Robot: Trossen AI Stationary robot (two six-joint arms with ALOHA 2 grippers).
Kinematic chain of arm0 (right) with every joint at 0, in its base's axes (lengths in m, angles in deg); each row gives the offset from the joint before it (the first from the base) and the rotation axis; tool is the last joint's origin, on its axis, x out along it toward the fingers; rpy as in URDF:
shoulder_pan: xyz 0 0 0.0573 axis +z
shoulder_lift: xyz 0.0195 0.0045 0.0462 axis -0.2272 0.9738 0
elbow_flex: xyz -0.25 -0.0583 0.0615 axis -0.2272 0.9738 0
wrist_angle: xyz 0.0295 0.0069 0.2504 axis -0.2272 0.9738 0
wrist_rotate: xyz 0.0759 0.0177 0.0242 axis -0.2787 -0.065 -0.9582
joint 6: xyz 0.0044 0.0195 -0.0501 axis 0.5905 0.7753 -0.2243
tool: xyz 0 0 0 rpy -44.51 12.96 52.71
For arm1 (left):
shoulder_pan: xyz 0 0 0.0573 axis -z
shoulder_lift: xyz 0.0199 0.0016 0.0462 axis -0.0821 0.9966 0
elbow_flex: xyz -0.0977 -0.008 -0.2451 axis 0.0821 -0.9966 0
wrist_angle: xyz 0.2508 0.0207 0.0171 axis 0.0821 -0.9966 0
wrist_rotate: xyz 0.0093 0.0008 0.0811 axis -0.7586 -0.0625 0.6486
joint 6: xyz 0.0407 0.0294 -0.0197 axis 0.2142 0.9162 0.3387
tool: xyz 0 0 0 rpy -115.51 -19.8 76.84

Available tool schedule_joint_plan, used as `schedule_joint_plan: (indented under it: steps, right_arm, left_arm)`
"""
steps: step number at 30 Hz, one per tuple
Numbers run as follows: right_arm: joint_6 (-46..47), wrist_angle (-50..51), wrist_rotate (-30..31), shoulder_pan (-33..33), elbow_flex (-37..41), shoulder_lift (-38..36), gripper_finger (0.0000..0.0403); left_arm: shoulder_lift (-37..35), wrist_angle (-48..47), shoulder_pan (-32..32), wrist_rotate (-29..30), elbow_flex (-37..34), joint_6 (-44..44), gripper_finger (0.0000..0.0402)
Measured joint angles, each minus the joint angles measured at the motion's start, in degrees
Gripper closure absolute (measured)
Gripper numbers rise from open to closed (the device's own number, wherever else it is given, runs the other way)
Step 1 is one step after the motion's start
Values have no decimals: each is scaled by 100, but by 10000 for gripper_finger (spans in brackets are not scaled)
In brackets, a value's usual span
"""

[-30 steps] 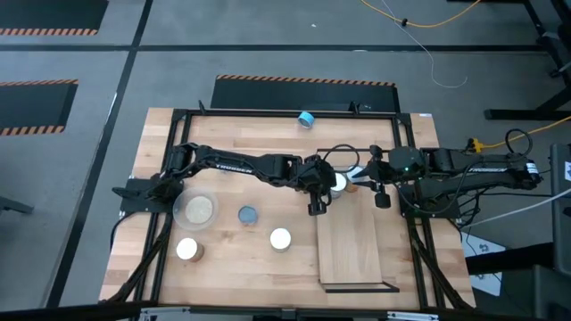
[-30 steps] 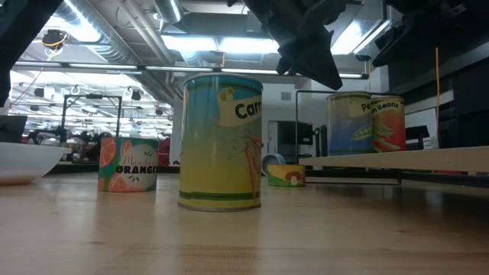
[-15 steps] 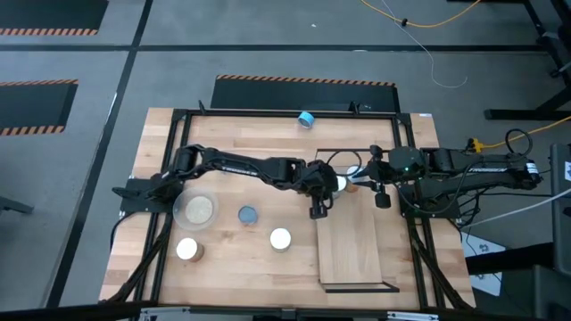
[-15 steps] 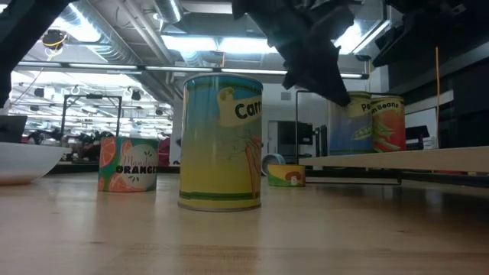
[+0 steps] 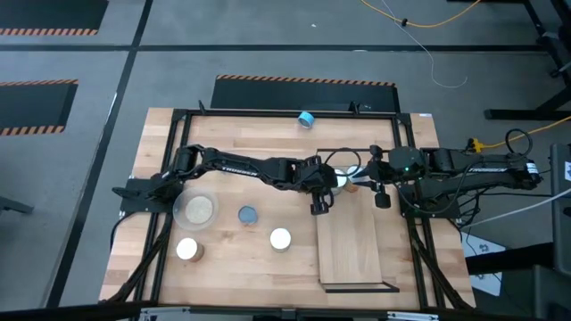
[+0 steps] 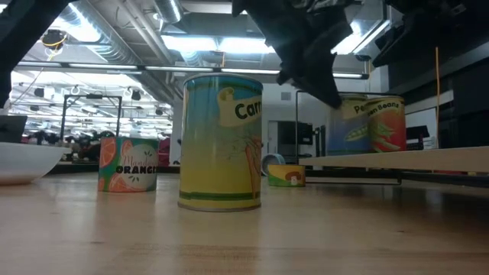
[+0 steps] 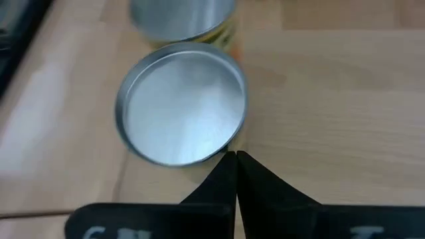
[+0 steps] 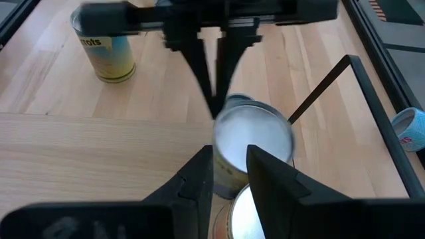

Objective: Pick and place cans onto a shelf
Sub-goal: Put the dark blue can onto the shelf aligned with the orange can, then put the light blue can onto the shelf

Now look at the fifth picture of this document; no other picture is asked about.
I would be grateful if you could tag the wooden shelf black metal legs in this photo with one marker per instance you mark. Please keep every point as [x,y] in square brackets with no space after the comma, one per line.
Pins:
[348,241]

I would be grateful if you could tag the mandarin oranges can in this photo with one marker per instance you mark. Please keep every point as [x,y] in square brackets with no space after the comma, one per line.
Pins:
[247,215]

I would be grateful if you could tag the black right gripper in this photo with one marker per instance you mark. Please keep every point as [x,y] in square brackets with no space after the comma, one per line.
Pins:
[380,171]

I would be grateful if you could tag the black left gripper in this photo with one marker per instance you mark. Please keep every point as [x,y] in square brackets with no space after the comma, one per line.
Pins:
[312,176]

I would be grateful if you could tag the blue tape roll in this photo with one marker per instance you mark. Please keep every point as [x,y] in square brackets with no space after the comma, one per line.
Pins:
[302,117]

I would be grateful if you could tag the round pale bowl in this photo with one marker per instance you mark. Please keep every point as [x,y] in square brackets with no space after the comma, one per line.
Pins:
[179,209]

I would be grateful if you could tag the black floor beam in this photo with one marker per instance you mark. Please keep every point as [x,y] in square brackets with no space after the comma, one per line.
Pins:
[508,259]

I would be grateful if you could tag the black mat hazard stripe edge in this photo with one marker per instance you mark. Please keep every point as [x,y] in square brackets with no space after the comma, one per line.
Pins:
[31,107]
[303,96]
[49,13]

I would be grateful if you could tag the black front crossbar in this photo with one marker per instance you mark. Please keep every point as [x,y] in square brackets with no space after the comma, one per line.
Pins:
[67,311]

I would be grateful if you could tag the white paper sheet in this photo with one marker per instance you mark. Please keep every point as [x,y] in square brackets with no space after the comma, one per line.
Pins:
[484,249]

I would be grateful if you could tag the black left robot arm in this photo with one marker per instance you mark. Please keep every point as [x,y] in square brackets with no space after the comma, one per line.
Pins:
[236,168]

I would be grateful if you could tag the red and yellow corn can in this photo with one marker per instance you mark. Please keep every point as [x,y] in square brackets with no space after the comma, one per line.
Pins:
[280,238]

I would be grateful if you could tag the teal sliced carrots can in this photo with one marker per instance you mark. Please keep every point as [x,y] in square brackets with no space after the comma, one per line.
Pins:
[186,248]

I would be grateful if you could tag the grey furniture foot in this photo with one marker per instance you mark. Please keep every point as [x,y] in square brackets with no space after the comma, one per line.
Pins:
[15,206]

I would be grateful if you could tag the black metal table frame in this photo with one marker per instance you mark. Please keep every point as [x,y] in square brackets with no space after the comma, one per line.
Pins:
[267,113]

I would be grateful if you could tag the blue and yellow tall can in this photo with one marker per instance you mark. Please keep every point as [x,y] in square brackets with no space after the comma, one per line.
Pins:
[352,185]

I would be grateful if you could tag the black desk leg frame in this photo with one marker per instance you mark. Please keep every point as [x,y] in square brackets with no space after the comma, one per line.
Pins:
[526,114]

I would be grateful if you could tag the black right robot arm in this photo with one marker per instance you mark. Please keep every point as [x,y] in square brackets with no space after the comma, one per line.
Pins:
[486,169]

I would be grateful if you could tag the small white sticker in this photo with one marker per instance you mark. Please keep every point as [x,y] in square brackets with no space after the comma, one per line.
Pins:
[425,115]

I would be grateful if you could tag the black cabinet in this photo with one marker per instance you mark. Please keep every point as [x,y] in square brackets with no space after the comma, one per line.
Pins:
[560,214]

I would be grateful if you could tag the beige grainy bowl filling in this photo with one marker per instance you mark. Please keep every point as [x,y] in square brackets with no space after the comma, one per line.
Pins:
[199,209]

